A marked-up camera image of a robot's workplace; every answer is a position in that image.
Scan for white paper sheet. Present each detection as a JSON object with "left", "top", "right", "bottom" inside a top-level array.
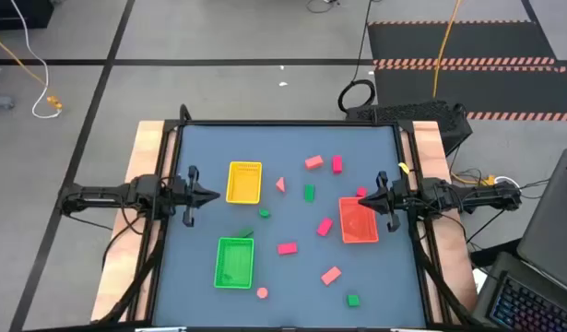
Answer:
[{"left": 471, "top": 267, "right": 490, "bottom": 291}]

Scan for grey laptop with lit keyboard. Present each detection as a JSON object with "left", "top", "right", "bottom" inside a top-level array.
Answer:
[{"left": 470, "top": 147, "right": 567, "bottom": 332}]

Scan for green plastic basket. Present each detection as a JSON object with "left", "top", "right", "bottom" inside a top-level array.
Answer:
[{"left": 213, "top": 236, "right": 255, "bottom": 291}]

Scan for black hazard-striped floor mat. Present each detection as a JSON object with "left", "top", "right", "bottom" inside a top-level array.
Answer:
[
  {"left": 372, "top": 64, "right": 567, "bottom": 124},
  {"left": 366, "top": 19, "right": 557, "bottom": 66}
]

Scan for white floor cable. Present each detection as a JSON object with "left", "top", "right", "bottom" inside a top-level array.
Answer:
[{"left": 9, "top": 0, "right": 63, "bottom": 120}]

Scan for yellow hanging cable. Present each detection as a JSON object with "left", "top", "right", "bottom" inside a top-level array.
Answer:
[{"left": 432, "top": 0, "right": 464, "bottom": 99}]

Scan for orange plastic basket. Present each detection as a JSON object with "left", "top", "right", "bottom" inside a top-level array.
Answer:
[{"left": 338, "top": 196, "right": 380, "bottom": 244}]

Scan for black thin floor cable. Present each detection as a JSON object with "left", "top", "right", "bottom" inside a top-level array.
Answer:
[{"left": 467, "top": 209, "right": 506, "bottom": 244}]

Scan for black cable with coil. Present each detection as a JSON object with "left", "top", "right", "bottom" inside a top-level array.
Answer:
[{"left": 337, "top": 0, "right": 377, "bottom": 115}]

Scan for white cable loop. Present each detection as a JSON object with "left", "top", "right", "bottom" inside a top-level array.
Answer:
[{"left": 493, "top": 175, "right": 522, "bottom": 190}]

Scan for black box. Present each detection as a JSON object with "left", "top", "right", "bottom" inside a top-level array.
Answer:
[{"left": 0, "top": 0, "right": 54, "bottom": 30}]

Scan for yellow floor cable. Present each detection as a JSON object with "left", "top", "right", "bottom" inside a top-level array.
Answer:
[{"left": 0, "top": 30, "right": 59, "bottom": 101}]

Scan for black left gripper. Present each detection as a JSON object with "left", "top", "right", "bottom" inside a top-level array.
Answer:
[{"left": 165, "top": 164, "right": 221, "bottom": 229}]

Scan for light wooden table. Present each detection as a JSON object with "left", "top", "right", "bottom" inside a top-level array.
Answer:
[{"left": 89, "top": 120, "right": 478, "bottom": 324}]

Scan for yellow plastic basket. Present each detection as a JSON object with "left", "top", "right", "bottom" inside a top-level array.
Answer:
[{"left": 225, "top": 160, "right": 263, "bottom": 205}]

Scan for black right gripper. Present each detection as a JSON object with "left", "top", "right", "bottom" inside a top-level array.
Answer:
[{"left": 358, "top": 170, "right": 420, "bottom": 233}]

